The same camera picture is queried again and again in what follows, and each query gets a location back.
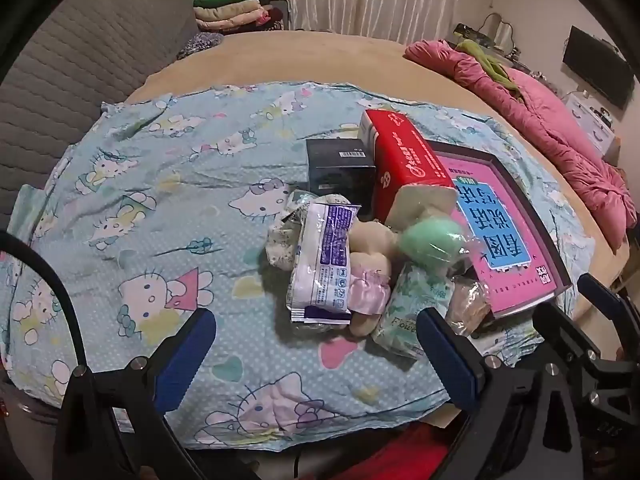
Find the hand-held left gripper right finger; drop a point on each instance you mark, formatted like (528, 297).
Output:
(452, 360)

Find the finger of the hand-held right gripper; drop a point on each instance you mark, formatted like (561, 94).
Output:
(560, 335)
(600, 292)

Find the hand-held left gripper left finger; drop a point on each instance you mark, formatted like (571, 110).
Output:
(185, 360)

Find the clear bag with brown item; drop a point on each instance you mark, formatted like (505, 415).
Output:
(467, 305)

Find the green leaf tissue pack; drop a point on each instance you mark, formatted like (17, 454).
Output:
(410, 310)

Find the pink shallow box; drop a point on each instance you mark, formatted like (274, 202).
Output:
(505, 240)

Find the green sponge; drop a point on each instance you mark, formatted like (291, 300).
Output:
(430, 242)

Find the beige plush toy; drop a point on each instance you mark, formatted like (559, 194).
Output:
(367, 255)

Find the grey floral tissue pack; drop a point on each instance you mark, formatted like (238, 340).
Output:
(282, 240)

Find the white purple wipes packet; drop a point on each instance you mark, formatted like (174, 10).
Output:
(322, 255)

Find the red cloth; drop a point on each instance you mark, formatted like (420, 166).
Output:
(400, 455)

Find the pink quilt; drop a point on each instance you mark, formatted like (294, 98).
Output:
(575, 175)

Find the blue cartoon cat blanket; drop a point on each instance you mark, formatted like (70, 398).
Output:
(175, 200)

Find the white drawer cabinet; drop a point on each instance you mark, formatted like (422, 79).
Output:
(587, 120)

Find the pink pillow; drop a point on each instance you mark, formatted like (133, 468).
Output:
(540, 105)

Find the red tissue box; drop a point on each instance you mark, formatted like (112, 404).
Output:
(410, 160)

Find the black box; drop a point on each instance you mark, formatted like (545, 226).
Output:
(340, 170)

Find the green cloth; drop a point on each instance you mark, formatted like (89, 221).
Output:
(487, 65)

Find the curved mirror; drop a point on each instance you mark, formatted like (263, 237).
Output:
(500, 30)

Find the dark patterned cloth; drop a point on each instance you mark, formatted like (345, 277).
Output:
(200, 45)

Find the pile of folded clothes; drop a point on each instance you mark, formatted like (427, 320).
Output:
(230, 12)

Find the black wall television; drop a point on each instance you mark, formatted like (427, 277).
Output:
(597, 67)

